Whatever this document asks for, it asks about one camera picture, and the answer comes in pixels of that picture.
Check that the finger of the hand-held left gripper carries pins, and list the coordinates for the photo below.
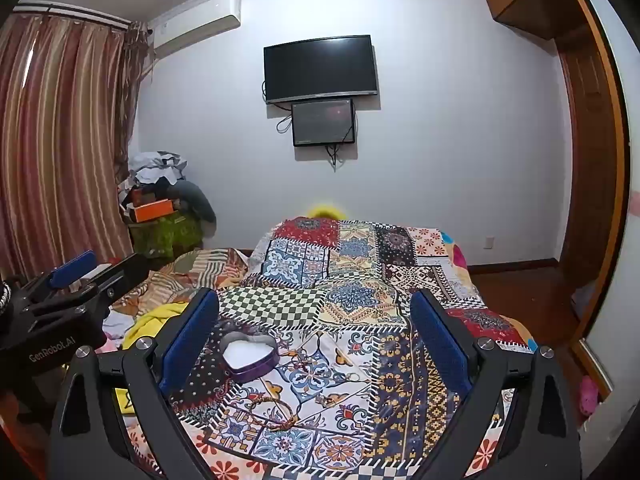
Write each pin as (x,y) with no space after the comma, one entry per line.
(72,263)
(125,272)

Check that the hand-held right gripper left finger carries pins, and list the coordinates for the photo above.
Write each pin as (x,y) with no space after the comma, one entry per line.
(192,340)

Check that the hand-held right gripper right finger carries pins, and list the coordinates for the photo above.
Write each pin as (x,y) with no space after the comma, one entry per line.
(440,345)

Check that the purple heart-shaped tin box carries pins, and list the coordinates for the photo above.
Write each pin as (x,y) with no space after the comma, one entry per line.
(250,352)

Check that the yellow cloth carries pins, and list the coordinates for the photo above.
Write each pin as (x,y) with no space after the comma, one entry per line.
(150,321)

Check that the green patterned cloth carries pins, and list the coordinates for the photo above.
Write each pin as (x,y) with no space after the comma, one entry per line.
(167,234)

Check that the white pink cloth pile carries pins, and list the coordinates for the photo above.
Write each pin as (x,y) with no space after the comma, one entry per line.
(112,332)

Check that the orange box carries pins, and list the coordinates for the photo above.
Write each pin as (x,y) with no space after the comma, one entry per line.
(150,210)

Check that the striped orange patchwork blanket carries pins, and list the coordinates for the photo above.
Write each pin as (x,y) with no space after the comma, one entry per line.
(200,265)

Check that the grey pillow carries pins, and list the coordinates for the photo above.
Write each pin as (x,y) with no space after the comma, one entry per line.
(199,205)

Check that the colourful patchwork blanket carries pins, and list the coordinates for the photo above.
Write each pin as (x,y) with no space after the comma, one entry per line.
(350,280)

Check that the striped red brown curtain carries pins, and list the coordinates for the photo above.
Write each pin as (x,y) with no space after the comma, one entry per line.
(55,135)

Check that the pink slipper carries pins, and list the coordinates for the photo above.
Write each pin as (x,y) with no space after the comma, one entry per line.
(588,396)

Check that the yellow plush toy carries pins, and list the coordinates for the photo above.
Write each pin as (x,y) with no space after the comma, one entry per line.
(325,211)

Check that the wooden wardrobe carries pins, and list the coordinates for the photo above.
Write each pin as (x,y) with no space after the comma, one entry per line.
(595,160)

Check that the white air conditioner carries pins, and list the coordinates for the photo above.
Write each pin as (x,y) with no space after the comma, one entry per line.
(195,25)

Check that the white wall socket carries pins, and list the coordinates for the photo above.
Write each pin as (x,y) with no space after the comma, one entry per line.
(488,242)

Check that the small black wall monitor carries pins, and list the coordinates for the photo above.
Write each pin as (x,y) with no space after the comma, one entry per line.
(323,122)

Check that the black wall television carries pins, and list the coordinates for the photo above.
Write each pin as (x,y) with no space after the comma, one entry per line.
(320,70)

